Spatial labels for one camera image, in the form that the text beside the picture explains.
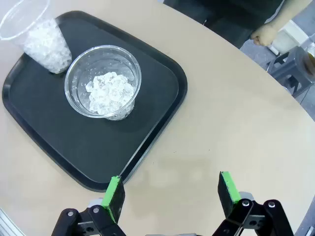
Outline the grey ribbed aluminium base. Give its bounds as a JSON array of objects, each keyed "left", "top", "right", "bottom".
[{"left": 0, "top": 208, "right": 23, "bottom": 236}]

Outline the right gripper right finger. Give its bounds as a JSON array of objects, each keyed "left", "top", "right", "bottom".
[{"left": 213, "top": 171, "right": 295, "bottom": 236}]

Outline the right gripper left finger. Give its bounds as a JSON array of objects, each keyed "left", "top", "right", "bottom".
[{"left": 51, "top": 176, "right": 128, "bottom": 236}]

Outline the clear plastic cup with ice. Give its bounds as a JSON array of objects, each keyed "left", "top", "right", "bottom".
[
  {"left": 64, "top": 45, "right": 143, "bottom": 121},
  {"left": 0, "top": 0, "right": 73, "bottom": 74}
]

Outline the person's left hand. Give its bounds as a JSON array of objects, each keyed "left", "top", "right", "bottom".
[{"left": 250, "top": 22, "right": 281, "bottom": 47}]

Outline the black plastic serving tray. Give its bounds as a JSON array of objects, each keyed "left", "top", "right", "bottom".
[{"left": 1, "top": 10, "right": 188, "bottom": 193}]

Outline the person in black top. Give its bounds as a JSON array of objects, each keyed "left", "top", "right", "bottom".
[{"left": 163, "top": 0, "right": 287, "bottom": 49}]

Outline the dark grey plastic stool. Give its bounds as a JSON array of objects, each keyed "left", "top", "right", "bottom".
[{"left": 266, "top": 46, "right": 315, "bottom": 99}]

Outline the white plastic bin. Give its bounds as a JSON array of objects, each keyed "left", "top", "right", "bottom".
[{"left": 268, "top": 19, "right": 308, "bottom": 55}]

